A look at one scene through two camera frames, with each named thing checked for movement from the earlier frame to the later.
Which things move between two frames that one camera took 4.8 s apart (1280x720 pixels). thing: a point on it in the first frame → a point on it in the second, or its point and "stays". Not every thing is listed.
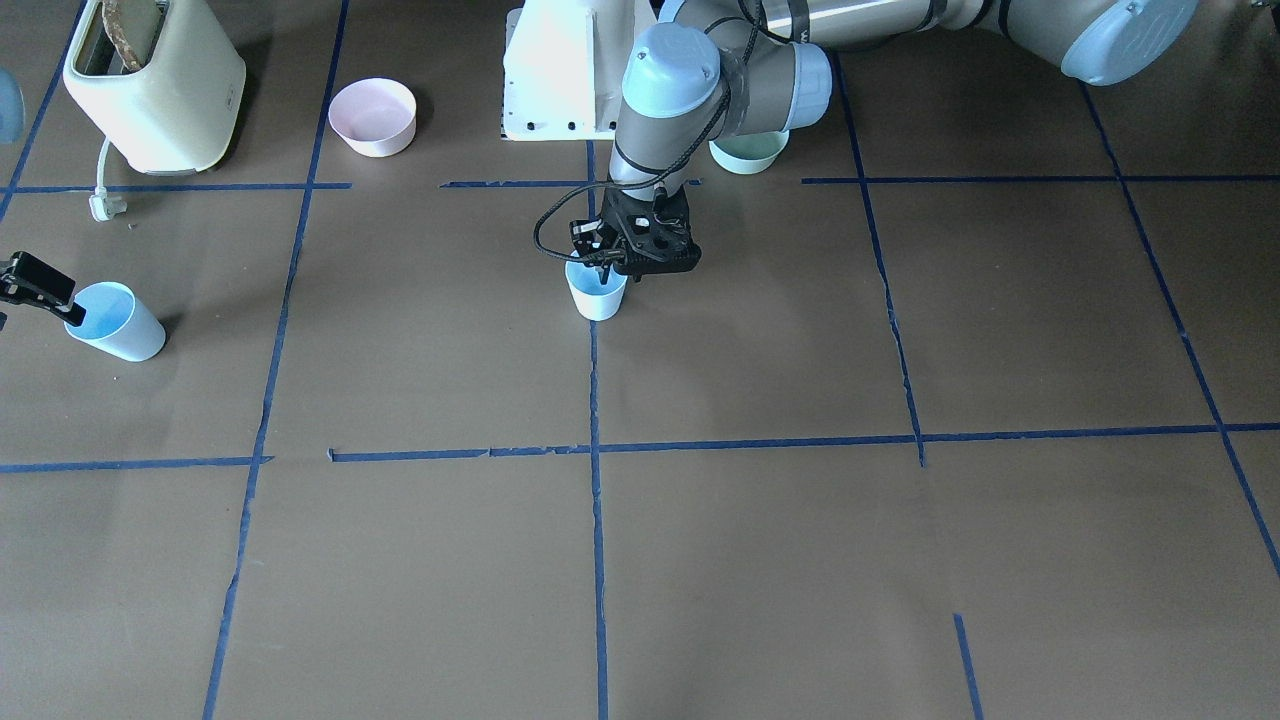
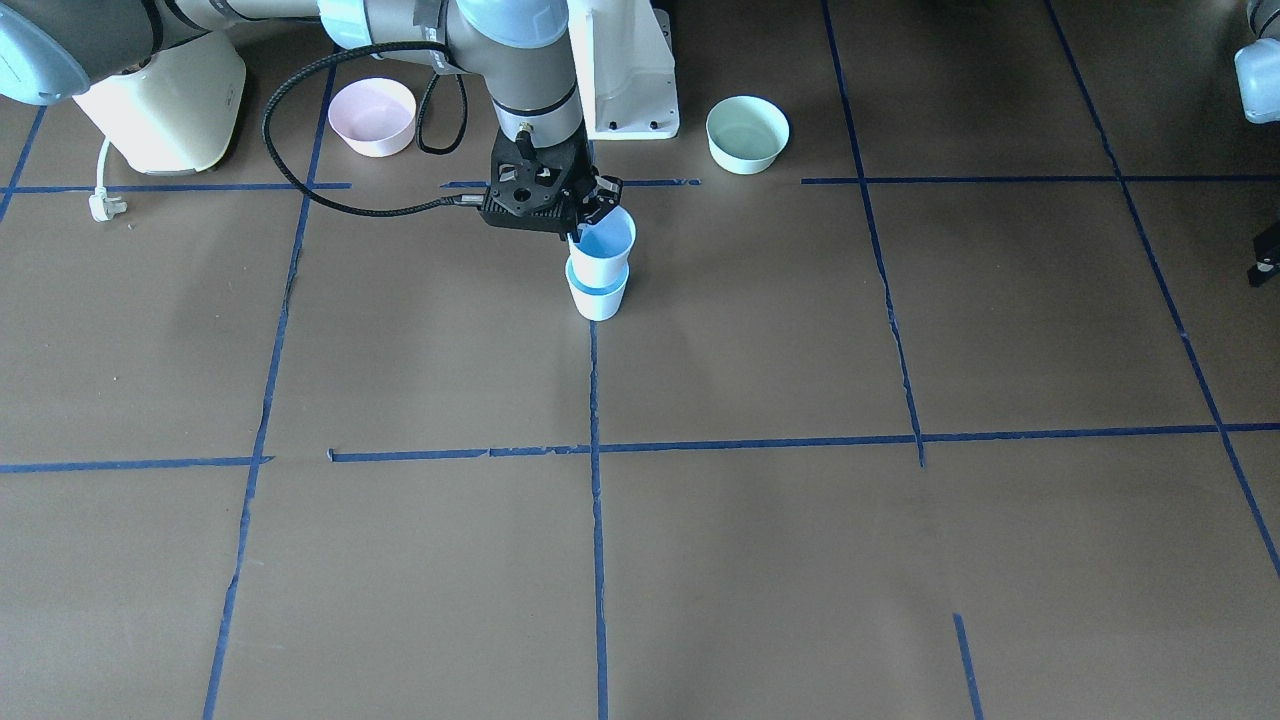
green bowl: (751, 152) stays
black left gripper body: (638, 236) → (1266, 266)
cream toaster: (177, 114) stays
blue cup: (594, 300) stays
